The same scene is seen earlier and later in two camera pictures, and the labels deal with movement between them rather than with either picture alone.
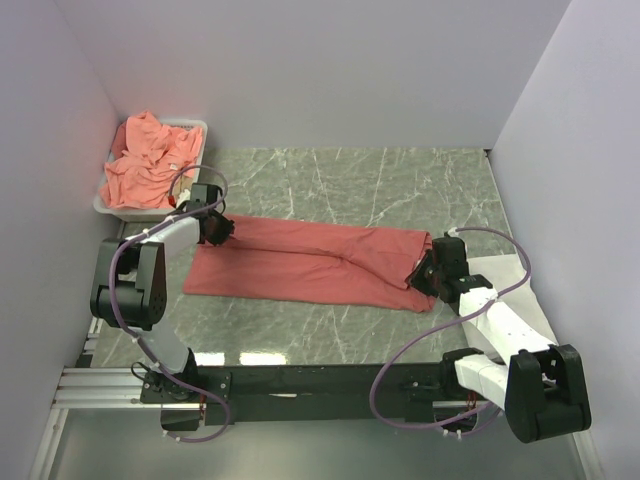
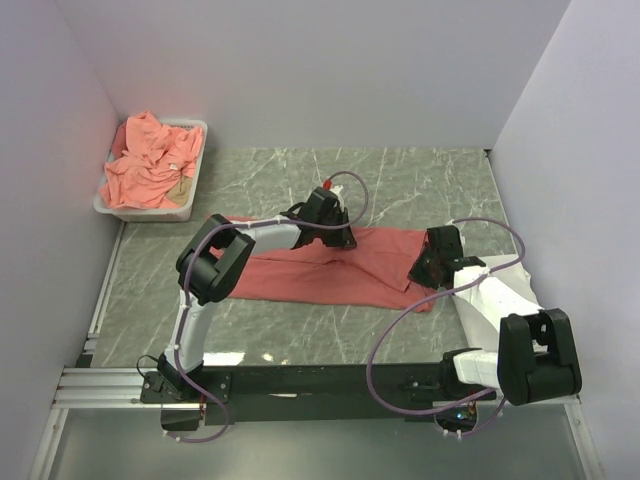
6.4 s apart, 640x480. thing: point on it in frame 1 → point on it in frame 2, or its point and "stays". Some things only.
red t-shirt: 312,261 stays
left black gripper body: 223,227 → 333,237
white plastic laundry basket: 151,215 stays
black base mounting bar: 303,395 stays
